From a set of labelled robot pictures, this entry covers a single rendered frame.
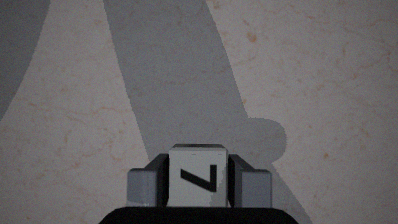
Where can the grey number cube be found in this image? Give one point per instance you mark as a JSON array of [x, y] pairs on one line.
[[198, 175]]

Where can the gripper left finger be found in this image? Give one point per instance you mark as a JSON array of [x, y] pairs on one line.
[[149, 186]]

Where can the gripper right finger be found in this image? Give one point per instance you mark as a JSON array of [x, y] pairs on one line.
[[248, 187]]

